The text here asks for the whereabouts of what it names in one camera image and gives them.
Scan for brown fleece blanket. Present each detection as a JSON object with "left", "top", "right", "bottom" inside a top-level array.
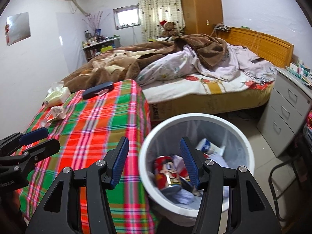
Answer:
[{"left": 61, "top": 34, "right": 230, "bottom": 94}]

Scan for group of small boxes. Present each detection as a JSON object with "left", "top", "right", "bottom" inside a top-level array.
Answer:
[{"left": 286, "top": 58, "right": 312, "bottom": 88}]

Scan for white yogurt cup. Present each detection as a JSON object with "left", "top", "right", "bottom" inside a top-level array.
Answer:
[{"left": 195, "top": 138, "right": 226, "bottom": 157}]

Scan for pale green tissue pack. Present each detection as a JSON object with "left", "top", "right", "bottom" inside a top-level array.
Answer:
[{"left": 44, "top": 81, "right": 71, "bottom": 108}]

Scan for patterned curtain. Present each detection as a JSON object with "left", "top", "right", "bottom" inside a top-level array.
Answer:
[{"left": 136, "top": 0, "right": 186, "bottom": 42}]

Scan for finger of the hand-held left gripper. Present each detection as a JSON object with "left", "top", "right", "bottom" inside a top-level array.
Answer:
[
  {"left": 0, "top": 138, "right": 61, "bottom": 174},
  {"left": 0, "top": 127, "right": 49, "bottom": 154}
]

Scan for wall poster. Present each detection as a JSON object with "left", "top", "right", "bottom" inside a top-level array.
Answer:
[{"left": 5, "top": 12, "right": 32, "bottom": 46}]

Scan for white foam fruit net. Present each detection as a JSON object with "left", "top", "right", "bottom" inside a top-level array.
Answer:
[{"left": 171, "top": 186, "right": 203, "bottom": 205}]

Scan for crumpled white tissue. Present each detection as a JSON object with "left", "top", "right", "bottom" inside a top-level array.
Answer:
[{"left": 50, "top": 106, "right": 68, "bottom": 120}]

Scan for cluttered shelf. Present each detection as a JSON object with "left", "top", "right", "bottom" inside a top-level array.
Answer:
[{"left": 82, "top": 37, "right": 121, "bottom": 63}]

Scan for decorative branches in vase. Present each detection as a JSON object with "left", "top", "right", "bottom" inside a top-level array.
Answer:
[{"left": 83, "top": 11, "right": 110, "bottom": 38}]

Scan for white round trash bin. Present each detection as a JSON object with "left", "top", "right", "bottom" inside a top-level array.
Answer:
[{"left": 138, "top": 113, "right": 255, "bottom": 219}]

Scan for black metal chair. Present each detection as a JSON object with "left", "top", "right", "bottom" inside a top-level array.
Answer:
[{"left": 268, "top": 155, "right": 312, "bottom": 222}]

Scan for wooden wardrobe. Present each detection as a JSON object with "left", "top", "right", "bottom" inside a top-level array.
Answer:
[{"left": 178, "top": 0, "right": 224, "bottom": 36}]

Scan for brown teddy bear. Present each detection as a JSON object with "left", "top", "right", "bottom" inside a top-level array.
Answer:
[{"left": 160, "top": 20, "right": 182, "bottom": 38}]

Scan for pale pink quilt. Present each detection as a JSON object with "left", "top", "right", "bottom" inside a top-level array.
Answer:
[{"left": 136, "top": 45, "right": 277, "bottom": 87}]

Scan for small window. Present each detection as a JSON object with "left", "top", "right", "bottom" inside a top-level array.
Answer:
[{"left": 113, "top": 5, "right": 142, "bottom": 30}]

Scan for wooden bed with floral sheet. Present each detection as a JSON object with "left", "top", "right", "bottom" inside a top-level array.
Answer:
[{"left": 61, "top": 27, "right": 294, "bottom": 123}]

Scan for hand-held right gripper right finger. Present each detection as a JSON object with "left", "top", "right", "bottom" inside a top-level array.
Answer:
[{"left": 180, "top": 137, "right": 281, "bottom": 234}]

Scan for red cartoon drink can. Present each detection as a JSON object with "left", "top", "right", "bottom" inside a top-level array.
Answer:
[{"left": 153, "top": 156, "right": 192, "bottom": 193}]

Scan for grey drawer cabinet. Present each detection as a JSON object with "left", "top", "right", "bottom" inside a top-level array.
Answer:
[{"left": 256, "top": 67, "right": 312, "bottom": 158}]

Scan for plaid tablecloth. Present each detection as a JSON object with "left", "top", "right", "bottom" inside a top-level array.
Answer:
[{"left": 18, "top": 79, "right": 159, "bottom": 234}]

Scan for dark blue glasses case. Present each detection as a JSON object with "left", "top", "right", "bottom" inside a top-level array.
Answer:
[{"left": 82, "top": 82, "right": 114, "bottom": 100}]

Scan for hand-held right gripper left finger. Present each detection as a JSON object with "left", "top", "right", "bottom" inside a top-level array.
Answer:
[{"left": 24, "top": 137, "right": 129, "bottom": 234}]

